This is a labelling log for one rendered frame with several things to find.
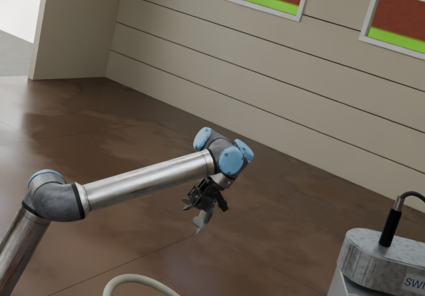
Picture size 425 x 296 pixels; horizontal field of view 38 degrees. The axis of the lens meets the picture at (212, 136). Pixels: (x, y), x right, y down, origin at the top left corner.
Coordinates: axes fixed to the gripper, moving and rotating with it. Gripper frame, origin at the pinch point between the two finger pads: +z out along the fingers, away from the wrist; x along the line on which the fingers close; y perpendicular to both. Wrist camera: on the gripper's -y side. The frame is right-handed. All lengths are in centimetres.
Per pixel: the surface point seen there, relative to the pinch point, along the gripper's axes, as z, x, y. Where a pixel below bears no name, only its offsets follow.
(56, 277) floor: 175, -171, -78
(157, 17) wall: 74, -749, -308
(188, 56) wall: 88, -674, -356
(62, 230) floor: 182, -242, -101
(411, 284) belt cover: -40, 59, -39
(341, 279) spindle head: -24, 43, -32
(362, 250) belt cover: -38, 47, -24
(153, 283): 29.2, 2.1, -2.8
